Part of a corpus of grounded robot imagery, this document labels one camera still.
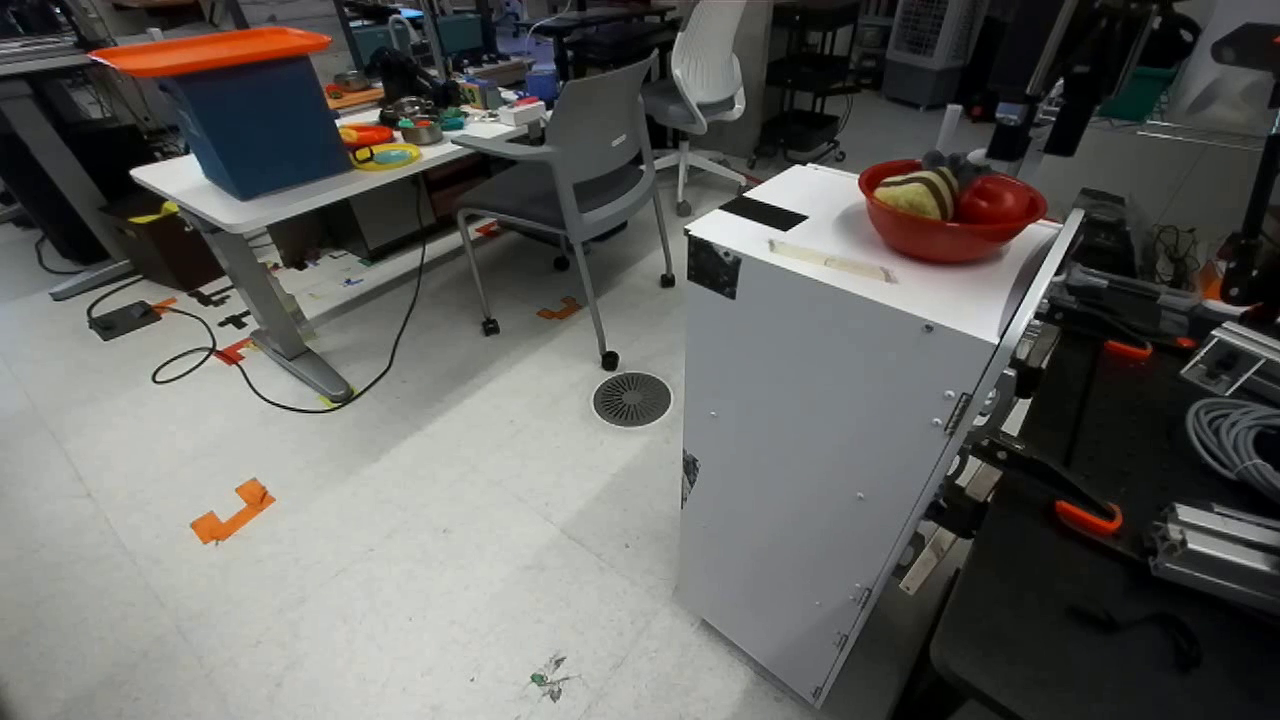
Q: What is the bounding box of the red round object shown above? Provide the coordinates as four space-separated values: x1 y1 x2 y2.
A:
957 177 1035 225

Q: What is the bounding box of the white toy kitchen cabinet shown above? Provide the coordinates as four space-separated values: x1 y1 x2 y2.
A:
678 163 1079 702

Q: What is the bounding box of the grey office chair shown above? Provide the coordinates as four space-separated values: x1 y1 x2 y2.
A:
456 56 659 371

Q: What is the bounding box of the white swivel chair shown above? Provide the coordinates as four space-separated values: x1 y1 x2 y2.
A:
646 0 750 214

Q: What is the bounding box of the red plastic bowl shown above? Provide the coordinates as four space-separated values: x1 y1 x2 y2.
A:
855 159 1050 265

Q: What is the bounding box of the yellow green plush item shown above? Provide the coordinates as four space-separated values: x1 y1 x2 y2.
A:
878 169 961 220

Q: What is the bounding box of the orange floor tape marker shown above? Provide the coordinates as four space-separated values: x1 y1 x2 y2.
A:
192 479 278 542

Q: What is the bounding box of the blue storage bin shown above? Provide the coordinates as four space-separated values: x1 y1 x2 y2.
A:
165 59 352 200

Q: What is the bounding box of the white desk table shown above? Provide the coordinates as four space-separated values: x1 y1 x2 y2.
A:
132 120 517 405

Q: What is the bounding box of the near black orange clamp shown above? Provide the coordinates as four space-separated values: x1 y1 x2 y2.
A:
974 434 1126 540

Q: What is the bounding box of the black orange clamp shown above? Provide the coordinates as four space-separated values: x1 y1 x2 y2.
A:
1056 303 1156 365
974 434 1126 540

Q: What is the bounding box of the far black orange clamp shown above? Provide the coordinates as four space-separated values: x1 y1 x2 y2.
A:
1056 303 1156 365

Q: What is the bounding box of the black perforated table plate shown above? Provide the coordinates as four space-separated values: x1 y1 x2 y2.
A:
897 333 1280 720

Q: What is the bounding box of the orange bin lid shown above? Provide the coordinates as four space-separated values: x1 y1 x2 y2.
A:
93 23 331 80

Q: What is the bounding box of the aluminium extrusion bar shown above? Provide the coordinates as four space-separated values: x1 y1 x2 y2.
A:
1147 503 1280 616

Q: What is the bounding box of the grey coiled cable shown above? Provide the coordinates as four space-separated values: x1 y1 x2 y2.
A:
1186 392 1280 503

